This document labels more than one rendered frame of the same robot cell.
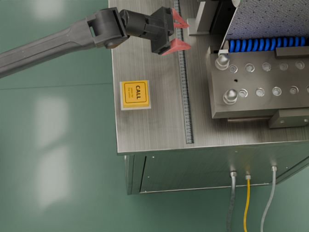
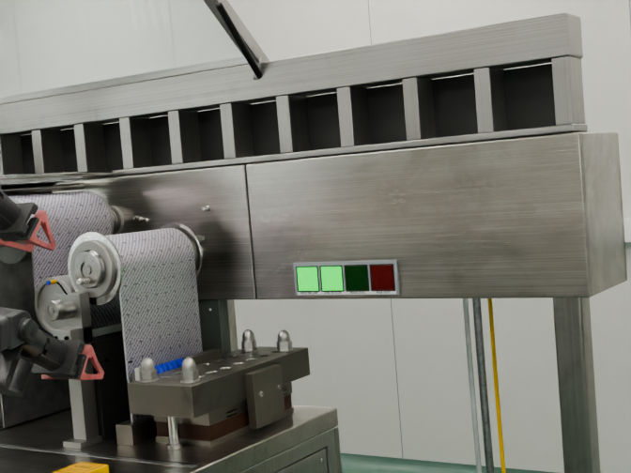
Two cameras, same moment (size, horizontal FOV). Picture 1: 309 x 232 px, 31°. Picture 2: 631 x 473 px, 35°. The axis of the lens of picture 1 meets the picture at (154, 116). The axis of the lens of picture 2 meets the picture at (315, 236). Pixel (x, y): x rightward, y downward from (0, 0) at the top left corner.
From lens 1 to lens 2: 1.72 m
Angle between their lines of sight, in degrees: 75
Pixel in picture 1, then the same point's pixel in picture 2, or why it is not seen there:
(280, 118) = (255, 383)
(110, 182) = not seen: outside the picture
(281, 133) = (273, 430)
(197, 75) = (131, 451)
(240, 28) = (135, 342)
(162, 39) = (71, 347)
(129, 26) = not seen: hidden behind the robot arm
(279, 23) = (166, 325)
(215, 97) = (176, 385)
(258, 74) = not seen: hidden behind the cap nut
